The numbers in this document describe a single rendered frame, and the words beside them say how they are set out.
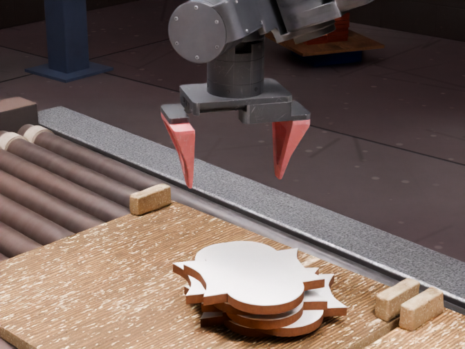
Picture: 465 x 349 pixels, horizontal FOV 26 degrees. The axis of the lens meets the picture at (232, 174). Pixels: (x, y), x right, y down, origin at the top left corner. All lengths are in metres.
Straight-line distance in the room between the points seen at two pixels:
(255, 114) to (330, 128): 3.60
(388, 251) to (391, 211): 2.46
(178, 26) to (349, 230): 0.49
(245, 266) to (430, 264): 0.29
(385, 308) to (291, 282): 0.11
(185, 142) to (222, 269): 0.14
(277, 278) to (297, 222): 0.32
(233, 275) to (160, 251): 0.20
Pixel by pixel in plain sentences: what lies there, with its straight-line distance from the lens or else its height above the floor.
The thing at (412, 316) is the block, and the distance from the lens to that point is 1.04.
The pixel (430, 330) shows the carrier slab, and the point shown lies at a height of 0.94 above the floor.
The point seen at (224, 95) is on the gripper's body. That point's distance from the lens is 0.99.
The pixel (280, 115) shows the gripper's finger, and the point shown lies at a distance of 1.00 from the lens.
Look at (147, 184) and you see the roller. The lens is 1.46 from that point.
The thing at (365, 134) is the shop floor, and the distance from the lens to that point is 4.53.
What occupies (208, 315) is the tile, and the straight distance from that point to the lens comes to 1.04.
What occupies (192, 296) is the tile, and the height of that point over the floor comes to 0.98.
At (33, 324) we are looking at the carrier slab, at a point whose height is 0.94.
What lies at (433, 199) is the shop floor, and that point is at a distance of 3.86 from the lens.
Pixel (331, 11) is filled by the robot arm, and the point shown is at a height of 1.26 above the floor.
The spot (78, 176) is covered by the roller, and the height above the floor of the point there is 0.91.
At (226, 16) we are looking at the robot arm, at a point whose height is 1.26.
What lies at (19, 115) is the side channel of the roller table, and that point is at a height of 0.94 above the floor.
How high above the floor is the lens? 1.45
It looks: 21 degrees down
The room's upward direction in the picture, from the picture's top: straight up
